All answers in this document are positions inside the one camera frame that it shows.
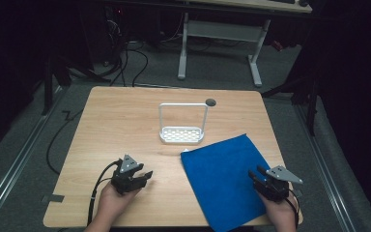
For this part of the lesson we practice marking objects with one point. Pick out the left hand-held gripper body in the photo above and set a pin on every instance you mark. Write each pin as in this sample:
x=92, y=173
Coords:
x=125, y=182

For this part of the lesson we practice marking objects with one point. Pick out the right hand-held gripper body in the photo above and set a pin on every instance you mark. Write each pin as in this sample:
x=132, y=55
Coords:
x=275, y=190

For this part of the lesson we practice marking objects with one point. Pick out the blue cloth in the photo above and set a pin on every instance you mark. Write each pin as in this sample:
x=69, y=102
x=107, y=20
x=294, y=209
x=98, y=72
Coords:
x=219, y=180

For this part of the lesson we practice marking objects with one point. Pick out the person's right hand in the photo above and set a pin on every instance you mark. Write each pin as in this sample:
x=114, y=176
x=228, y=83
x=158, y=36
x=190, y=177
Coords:
x=283, y=212

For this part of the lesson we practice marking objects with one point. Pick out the person's left hand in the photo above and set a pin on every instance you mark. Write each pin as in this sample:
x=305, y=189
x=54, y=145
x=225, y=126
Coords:
x=111, y=204

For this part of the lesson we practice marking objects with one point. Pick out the grey tape strip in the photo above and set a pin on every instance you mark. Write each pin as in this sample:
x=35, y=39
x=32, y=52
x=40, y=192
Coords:
x=54, y=198

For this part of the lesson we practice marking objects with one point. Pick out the black stand legs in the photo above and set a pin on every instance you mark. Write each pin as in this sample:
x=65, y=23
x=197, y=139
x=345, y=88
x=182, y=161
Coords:
x=48, y=87
x=310, y=106

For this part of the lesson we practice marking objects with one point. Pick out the dark round table grommet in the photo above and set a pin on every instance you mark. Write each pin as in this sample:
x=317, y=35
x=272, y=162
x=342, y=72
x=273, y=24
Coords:
x=210, y=102

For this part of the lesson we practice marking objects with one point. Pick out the black keyboard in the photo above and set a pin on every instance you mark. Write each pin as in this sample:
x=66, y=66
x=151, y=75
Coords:
x=281, y=1

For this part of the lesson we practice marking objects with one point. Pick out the black computer mouse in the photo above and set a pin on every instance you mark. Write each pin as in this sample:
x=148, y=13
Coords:
x=303, y=3

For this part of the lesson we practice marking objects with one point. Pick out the metal floor rail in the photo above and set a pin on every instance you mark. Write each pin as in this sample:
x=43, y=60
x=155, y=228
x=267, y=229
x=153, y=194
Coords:
x=16, y=164
x=327, y=174

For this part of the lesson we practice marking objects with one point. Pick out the white frame desk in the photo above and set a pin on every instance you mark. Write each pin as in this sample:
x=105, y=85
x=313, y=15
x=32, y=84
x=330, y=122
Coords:
x=222, y=30

